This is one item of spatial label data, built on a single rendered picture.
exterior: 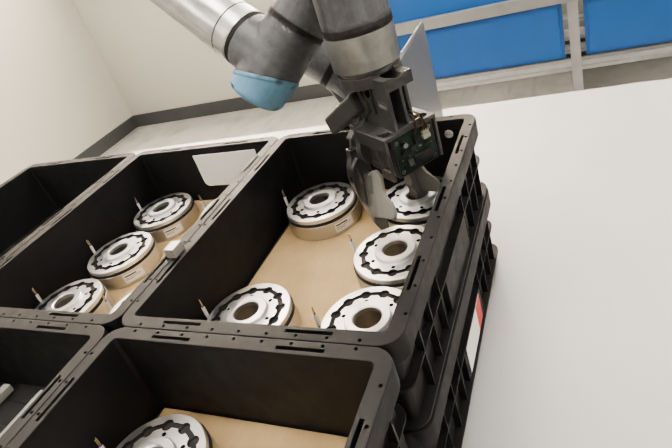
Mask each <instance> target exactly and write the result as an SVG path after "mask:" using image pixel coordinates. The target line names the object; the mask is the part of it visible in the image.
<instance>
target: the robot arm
mask: <svg viewBox="0 0 672 448"><path fill-rule="evenodd" d="M150 1H152V2H153V3H154V4H155V5H157V6H158V7H159V8H160V9H162V10H163V11H164V12H165V13H167V14H168V15H169V16H170V17H172V18H173V19H174V20H176V21H177V22H178V23H179V24H181V25H182V26H183V27H184V28H186V29H187V30H188V31H189V32H191V33H192V34H193V35H194V36H196V37H197V38H198V39H200V40H201V41H202V42H203V43H205V44H206V45H207V46H208V47H210V48H211V49H212V50H213V51H215V52H216V53H217V54H219V55H220V56H221V57H222V58H224V59H225V60H226V61H227V62H229V63H230V64H231V65H233V66H234V67H235V68H236V69H234V70H233V75H232V78H231V80H230V84H231V87H232V88H233V89H234V90H235V92H236V93H237V94H238V95H239V96H240V97H242V98H243V99H244V100H246V101H247V102H249V103H251V104H253V105H255V106H257V107H259V108H261V109H264V110H268V111H278V110H280V109H281V108H283V106H284V105H285V103H286V102H287V101H288V100H289V99H290V97H291V95H292V94H293V92H294V91H295V89H296V88H297V87H298V86H299V82H300V80H301V78H302V77H303V75H304V74H305V75H306V76H308V77H309V78H311V79H312V80H314V81H315V82H317V83H318V84H320V85H321V86H323V87H325V88H326V89H328V90H329V91H330V92H331V93H332V94H333V95H334V97H335V98H336V99H337V100H338V102H339V104H338V105H337V106H336V107H335V108H334V110H333V111H332V112H331V113H330V114H329V115H328V116H327V117H326V118H325V122H326V124H327V125H328V127H329V129H330V131H331V132H332V134H336V133H338V132H340V131H342V130H343V131H344V130H345V131H348V130H350V131H349V133H348V135H347V137H346V139H348V140H349V143H350V148H347V149H346V153H347V175H348V179H349V182H350V184H351V186H352V187H353V189H354V191H355V193H356V195H357V197H358V199H359V200H360V201H361V202H362V204H363V206H364V208H365V210H366V211H367V213H368V214H369V216H370V217H371V219H372V220H373V222H374V223H375V224H376V225H377V226H378V227H379V228H380V229H381V230H383V229H386V228H389V221H388V219H390V220H396V219H397V210H396V207H395V205H394V203H393V202H392V201H391V199H390V198H389V197H388V195H387V194H386V191H385V185H384V180H383V177H384V178H386V179H388V180H390V181H392V182H394V183H396V182H397V178H396V177H398V178H401V179H402V178H404V183H405V185H407V187H408V188H409V194H410V196H409V197H410V199H411V200H416V199H420V198H423V197H425V196H426V195H427V191H435V192H438V190H439V187H440V184H441V183H440V181H439V180H438V179H437V178H436V177H435V176H433V175H432V174H431V173H430V172H428V171H427V170H426V169H425V167H424V165H425V164H427V163H429V162H430V161H432V160H434V159H435V158H437V157H438V156H439V155H443V150H442V145H441V140H440V136H439V131H438V127H437V122H436V117H435V113H432V112H429V111H425V110H421V109H417V108H414V107H412V106H411V102H410V97H409V93H408V89H407V85H406V84H408V83H409V82H411V81H413V76H412V71H411V68H407V67H403V66H402V62H401V58H400V54H401V51H400V47H399V43H398V38H397V34H396V30H395V25H394V21H393V16H392V12H391V7H390V3H389V0H273V2H272V4H271V5H270V7H269V9H268V11H267V13H266V14H263V13H262V12H261V11H260V10H258V9H257V8H256V7H254V6H253V5H252V4H250V3H249V2H247V1H246V0H150ZM432 125H433V126H432ZM433 128H434V131H433ZM434 132H435V135H434ZM435 137H436V140H435ZM436 141H437V144H436ZM367 162H368V163H367ZM369 163H371V164H373V166H375V167H377V168H379V169H381V171H382V174H383V175H382V174H381V173H380V172H379V171H378V170H372V168H371V165H370V164H369Z"/></svg>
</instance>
